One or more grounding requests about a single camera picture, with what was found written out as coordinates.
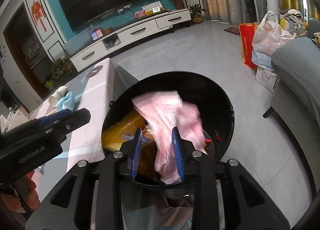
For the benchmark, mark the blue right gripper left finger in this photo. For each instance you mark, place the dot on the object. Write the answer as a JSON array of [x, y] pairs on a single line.
[[134, 153]]

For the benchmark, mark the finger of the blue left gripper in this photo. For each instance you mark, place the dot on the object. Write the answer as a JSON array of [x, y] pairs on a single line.
[[53, 117], [73, 121]]

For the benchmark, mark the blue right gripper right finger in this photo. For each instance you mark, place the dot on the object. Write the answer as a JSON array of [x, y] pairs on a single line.
[[179, 158]]

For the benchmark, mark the blue face mask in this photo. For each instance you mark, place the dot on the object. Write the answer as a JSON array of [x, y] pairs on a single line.
[[66, 102]]

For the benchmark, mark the white paper cup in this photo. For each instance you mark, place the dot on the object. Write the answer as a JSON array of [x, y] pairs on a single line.
[[57, 95]]

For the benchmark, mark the yellow snack bag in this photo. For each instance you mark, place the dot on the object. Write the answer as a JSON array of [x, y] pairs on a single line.
[[114, 136]]

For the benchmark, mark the pink plastic bag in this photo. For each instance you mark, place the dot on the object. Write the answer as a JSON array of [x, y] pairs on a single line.
[[165, 111]]

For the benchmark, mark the black round trash bin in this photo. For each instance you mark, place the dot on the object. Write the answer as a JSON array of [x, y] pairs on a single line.
[[216, 113]]

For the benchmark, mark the left hand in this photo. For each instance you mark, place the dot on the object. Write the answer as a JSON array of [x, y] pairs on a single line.
[[26, 192]]

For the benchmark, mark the leafy plant in black planter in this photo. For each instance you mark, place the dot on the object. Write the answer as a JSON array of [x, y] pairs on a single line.
[[62, 69]]

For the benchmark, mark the white tv cabinet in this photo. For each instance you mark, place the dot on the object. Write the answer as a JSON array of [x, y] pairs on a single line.
[[128, 35]]

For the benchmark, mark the red chinese knot left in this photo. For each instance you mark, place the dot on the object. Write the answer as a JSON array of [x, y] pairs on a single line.
[[37, 13]]

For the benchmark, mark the red shopping bag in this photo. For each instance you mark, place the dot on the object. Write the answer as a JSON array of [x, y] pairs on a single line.
[[247, 31]]

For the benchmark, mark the potted plant on floor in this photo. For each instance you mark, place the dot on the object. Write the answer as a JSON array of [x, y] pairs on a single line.
[[196, 13]]

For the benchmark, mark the white plastic bag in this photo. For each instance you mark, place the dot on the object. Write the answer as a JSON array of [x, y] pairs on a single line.
[[269, 35]]

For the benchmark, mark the upright vacuum cleaner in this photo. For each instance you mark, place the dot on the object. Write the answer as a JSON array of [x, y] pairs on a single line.
[[252, 10]]

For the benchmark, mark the clothes pile on sofa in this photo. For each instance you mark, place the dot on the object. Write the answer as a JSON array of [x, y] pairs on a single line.
[[292, 21]]

